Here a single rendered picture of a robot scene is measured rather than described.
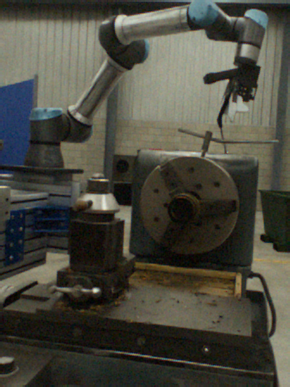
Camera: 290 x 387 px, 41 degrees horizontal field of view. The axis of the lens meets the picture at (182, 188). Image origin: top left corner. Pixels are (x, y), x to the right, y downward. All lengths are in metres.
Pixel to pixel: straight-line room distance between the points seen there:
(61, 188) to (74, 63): 11.15
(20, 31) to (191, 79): 5.42
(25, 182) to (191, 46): 10.54
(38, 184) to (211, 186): 0.67
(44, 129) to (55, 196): 0.26
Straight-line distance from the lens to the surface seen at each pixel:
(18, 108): 6.64
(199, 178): 1.21
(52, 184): 1.51
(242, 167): 1.36
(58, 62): 12.78
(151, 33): 1.34
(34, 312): 0.68
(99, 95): 1.59
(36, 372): 0.63
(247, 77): 1.29
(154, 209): 1.24
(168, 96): 11.63
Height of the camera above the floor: 1.21
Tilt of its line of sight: 4 degrees down
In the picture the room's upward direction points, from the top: 4 degrees clockwise
